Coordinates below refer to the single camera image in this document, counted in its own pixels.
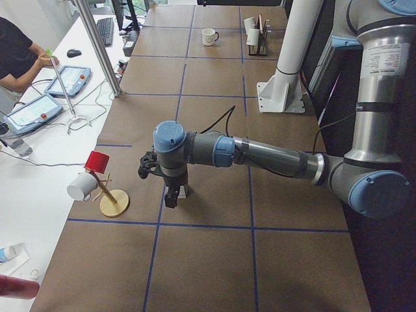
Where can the red cylinder bottom left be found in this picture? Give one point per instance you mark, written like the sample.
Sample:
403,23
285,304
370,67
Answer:
12,287

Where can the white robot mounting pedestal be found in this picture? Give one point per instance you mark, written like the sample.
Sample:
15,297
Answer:
283,92

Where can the black computer mouse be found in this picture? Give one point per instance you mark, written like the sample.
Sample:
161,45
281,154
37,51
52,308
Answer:
71,53

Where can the red mug on stand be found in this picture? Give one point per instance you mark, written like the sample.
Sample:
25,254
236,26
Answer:
97,162

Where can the silver stand with white base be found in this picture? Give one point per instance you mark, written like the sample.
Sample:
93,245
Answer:
75,117

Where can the teach pendant tablet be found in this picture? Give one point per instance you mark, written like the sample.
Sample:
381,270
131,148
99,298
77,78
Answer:
74,79
33,115

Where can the black wire mug rack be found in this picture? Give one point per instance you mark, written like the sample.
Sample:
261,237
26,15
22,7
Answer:
261,49

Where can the aluminium frame post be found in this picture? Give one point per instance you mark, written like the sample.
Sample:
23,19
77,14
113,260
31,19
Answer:
99,48

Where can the teach pendant tablet near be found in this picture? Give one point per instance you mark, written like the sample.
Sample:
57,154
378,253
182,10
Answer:
33,115

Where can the person in black shirt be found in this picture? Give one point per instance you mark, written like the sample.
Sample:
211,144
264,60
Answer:
21,58

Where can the white enamel mug on stand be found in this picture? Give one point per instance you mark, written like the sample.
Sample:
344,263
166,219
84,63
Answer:
80,189

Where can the white ribbed HOME mug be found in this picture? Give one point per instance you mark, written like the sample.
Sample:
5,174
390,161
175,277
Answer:
252,37

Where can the teach pendant tablet far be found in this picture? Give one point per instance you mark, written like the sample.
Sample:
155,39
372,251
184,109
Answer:
74,79

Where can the white smiley face mug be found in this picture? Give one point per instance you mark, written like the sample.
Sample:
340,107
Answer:
209,36

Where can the wooden mug tree stand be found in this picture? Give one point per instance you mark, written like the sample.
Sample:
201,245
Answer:
112,202

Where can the black keyboard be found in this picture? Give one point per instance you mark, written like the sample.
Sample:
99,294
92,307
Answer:
105,28

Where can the blue Pascual milk carton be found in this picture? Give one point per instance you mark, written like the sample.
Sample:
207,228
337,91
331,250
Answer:
183,191

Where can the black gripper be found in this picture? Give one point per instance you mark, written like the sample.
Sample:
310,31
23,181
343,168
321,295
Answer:
175,180

